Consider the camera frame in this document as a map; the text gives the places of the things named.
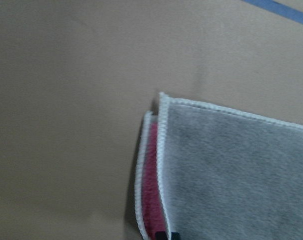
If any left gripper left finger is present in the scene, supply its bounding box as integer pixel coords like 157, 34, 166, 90
155, 231, 166, 240

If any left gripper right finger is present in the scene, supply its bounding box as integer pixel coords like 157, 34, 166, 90
171, 232, 180, 240

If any pink towel grey back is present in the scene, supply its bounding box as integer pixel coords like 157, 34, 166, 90
134, 93, 303, 240

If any blue tape strip crosswise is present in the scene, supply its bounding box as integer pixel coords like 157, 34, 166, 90
244, 0, 303, 25

